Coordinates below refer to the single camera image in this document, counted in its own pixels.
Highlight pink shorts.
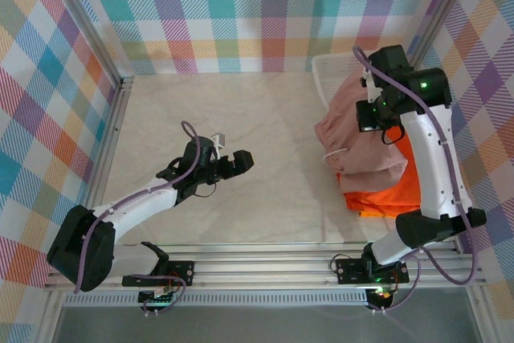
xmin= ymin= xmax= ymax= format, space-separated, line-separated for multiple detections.
xmin=312 ymin=73 xmax=410 ymax=194

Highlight bright red-orange shorts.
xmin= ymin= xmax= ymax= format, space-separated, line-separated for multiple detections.
xmin=336 ymin=133 xmax=422 ymax=214

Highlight white plastic basket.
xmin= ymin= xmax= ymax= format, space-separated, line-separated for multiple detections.
xmin=311 ymin=52 xmax=373 ymax=107

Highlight green-lit circuit board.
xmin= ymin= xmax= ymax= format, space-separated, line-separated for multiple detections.
xmin=138 ymin=288 xmax=177 ymax=308
xmin=367 ymin=286 xmax=397 ymax=306

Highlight thin black left camera cable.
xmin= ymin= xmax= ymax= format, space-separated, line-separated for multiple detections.
xmin=192 ymin=182 xmax=218 ymax=198

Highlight thin black camera cable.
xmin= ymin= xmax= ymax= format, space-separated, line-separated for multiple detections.
xmin=380 ymin=125 xmax=406 ymax=146
xmin=192 ymin=182 xmax=218 ymax=198

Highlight thin black right camera cable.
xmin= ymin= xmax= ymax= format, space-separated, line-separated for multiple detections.
xmin=380 ymin=125 xmax=406 ymax=146

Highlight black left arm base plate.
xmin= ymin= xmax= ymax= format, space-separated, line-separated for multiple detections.
xmin=122 ymin=259 xmax=196 ymax=288

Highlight wide aluminium frame rail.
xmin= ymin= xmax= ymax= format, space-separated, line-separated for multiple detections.
xmin=43 ymin=240 xmax=487 ymax=292

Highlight slotted grey cable duct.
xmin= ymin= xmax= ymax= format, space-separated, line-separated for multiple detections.
xmin=62 ymin=292 xmax=370 ymax=308

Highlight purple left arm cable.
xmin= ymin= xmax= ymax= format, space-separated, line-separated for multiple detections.
xmin=74 ymin=120 xmax=202 ymax=316

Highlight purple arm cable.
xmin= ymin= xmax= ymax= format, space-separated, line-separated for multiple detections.
xmin=352 ymin=45 xmax=481 ymax=315
xmin=74 ymin=120 xmax=202 ymax=316

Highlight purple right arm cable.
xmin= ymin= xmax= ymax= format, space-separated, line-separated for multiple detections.
xmin=352 ymin=45 xmax=481 ymax=315

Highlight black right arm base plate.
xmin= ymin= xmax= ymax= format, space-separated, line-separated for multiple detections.
xmin=335 ymin=257 xmax=410 ymax=286

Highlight short aluminium frame post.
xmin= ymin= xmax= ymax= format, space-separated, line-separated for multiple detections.
xmin=38 ymin=290 xmax=67 ymax=343
xmin=467 ymin=286 xmax=499 ymax=343

